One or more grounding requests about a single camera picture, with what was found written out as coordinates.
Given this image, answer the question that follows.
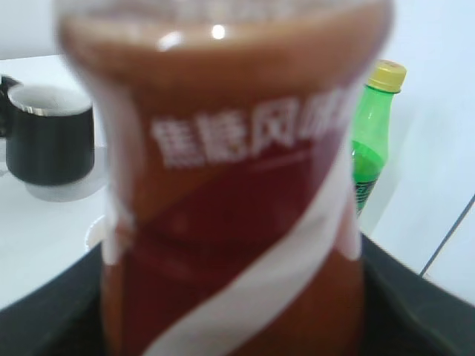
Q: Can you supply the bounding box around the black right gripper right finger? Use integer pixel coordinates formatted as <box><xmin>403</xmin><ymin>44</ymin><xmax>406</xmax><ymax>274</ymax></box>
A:
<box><xmin>360</xmin><ymin>237</ymin><xmax>474</xmax><ymax>355</ymax></box>

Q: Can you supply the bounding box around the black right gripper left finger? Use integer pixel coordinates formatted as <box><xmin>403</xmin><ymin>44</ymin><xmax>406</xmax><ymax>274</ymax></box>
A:
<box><xmin>1</xmin><ymin>245</ymin><xmax>106</xmax><ymax>355</ymax></box>

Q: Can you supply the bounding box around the black mug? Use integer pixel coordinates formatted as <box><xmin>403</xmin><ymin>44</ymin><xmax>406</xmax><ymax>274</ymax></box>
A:
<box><xmin>1</xmin><ymin>75</ymin><xmax>94</xmax><ymax>186</ymax></box>

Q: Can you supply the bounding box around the brown Nescafe coffee bottle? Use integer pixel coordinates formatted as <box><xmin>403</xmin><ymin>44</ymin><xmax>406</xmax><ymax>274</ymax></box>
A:
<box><xmin>55</xmin><ymin>1</ymin><xmax>393</xmax><ymax>355</ymax></box>

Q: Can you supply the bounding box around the yellow paper cup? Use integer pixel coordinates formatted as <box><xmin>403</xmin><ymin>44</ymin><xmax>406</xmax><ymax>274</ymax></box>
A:
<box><xmin>85</xmin><ymin>215</ymin><xmax>106</xmax><ymax>253</ymax></box>

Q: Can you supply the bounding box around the green soda bottle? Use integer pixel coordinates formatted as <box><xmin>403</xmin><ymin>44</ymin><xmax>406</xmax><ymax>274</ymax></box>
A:
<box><xmin>351</xmin><ymin>59</ymin><xmax>407</xmax><ymax>214</ymax></box>

